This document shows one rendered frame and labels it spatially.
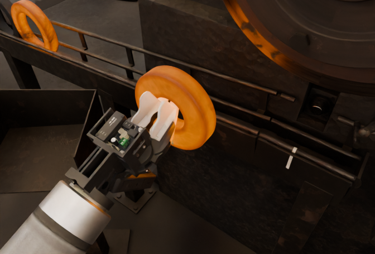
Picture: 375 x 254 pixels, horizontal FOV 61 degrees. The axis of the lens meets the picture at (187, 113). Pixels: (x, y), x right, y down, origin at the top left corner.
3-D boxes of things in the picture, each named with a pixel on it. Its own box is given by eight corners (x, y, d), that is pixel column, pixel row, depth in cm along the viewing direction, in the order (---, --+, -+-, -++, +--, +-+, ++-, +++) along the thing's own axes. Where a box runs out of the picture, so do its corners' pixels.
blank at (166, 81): (140, 54, 55) (126, 63, 53) (216, 80, 48) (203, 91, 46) (153, 121, 65) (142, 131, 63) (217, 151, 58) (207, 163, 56)
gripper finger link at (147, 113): (170, 76, 50) (134, 120, 47) (177, 97, 55) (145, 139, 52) (155, 69, 51) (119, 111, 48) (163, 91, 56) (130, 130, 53)
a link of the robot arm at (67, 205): (101, 249, 45) (58, 213, 49) (123, 219, 47) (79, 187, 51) (72, 236, 38) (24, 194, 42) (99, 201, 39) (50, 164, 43)
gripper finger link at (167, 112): (186, 83, 49) (150, 129, 45) (192, 105, 54) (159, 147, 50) (170, 76, 50) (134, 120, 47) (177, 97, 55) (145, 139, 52)
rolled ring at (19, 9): (53, 66, 109) (61, 62, 111) (46, 23, 95) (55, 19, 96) (17, 38, 113) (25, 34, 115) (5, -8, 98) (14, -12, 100)
